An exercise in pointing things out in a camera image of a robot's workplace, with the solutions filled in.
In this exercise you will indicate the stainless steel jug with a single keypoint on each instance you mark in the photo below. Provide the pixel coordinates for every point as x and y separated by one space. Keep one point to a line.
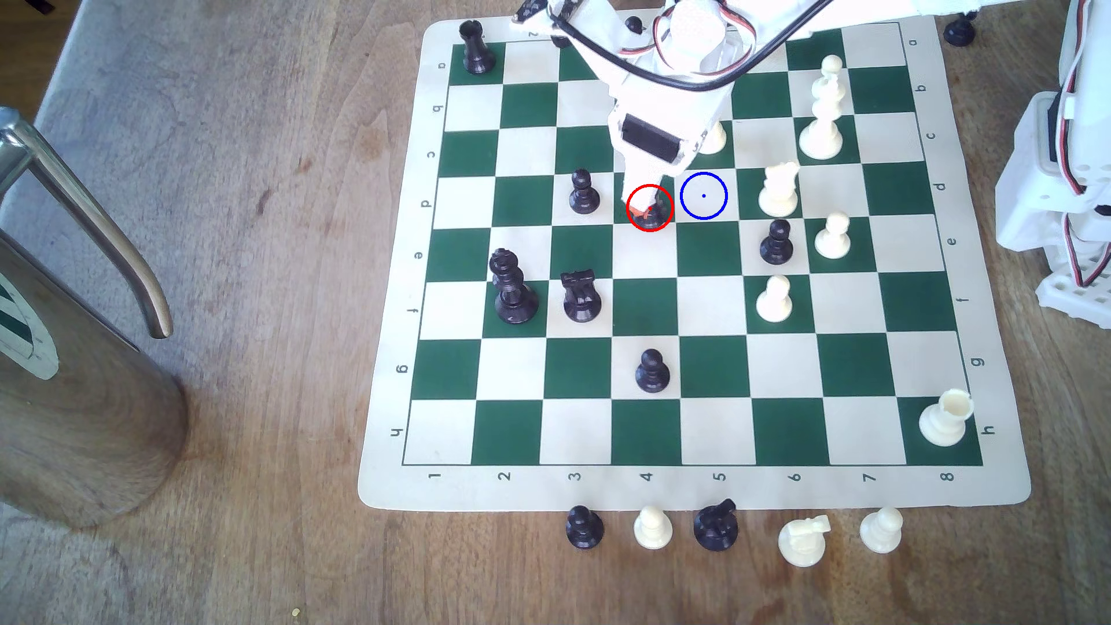
78 408

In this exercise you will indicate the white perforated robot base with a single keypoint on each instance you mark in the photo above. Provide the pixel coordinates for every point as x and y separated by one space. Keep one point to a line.
1072 299

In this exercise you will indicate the white knight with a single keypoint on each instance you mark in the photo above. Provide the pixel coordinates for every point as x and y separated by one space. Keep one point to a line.
779 193
803 542

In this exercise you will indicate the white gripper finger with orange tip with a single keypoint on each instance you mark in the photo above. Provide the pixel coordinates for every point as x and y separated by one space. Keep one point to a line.
644 187

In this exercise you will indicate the green white roll-up chess mat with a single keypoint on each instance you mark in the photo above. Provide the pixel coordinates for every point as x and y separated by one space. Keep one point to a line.
712 434

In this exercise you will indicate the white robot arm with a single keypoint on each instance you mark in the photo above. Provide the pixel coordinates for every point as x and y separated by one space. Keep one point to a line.
1024 191

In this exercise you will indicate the white rook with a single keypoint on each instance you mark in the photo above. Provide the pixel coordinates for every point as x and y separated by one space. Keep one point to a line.
717 141
943 421

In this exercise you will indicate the black queen piece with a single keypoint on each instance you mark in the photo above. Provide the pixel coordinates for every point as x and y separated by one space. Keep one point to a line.
515 295

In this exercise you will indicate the white pawn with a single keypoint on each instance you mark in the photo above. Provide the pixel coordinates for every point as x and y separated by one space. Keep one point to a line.
833 239
652 529
881 531
773 302
831 64

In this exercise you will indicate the black pawn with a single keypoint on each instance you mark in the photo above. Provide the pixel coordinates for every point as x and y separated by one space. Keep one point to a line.
634 25
584 529
960 31
652 373
584 195
776 245

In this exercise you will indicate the small black object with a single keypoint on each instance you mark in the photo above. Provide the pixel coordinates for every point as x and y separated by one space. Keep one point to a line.
40 4

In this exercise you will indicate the white king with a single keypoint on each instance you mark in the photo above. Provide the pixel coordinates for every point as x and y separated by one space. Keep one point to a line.
820 135

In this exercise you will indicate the black rook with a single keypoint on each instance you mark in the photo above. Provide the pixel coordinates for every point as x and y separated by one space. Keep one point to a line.
660 209
476 52

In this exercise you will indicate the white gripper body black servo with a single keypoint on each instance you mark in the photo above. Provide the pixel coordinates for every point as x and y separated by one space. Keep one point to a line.
649 139

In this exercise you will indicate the black knight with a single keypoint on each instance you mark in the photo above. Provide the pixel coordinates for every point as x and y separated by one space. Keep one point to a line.
715 528
581 299

